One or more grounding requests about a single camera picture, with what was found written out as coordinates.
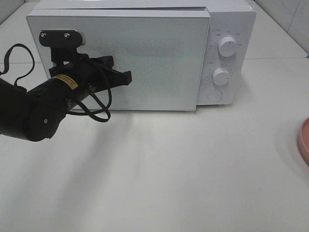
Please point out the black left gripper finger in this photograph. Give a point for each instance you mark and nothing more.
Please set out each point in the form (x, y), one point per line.
(60, 38)
(109, 78)

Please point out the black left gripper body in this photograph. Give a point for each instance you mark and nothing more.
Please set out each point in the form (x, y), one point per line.
(77, 75)

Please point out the white microwave door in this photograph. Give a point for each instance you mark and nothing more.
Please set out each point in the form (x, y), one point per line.
(164, 50)

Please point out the round white door release button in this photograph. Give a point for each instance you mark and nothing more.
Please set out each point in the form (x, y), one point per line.
(215, 96)

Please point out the white microwave knob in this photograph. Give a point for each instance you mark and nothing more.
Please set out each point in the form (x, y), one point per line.
(227, 46)
(220, 76)

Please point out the pink round plate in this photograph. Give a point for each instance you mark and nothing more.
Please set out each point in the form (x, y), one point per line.
(303, 141)

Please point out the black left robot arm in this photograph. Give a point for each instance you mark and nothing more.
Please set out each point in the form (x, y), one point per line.
(31, 114)

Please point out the white microwave oven body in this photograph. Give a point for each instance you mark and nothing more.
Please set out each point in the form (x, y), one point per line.
(227, 17)

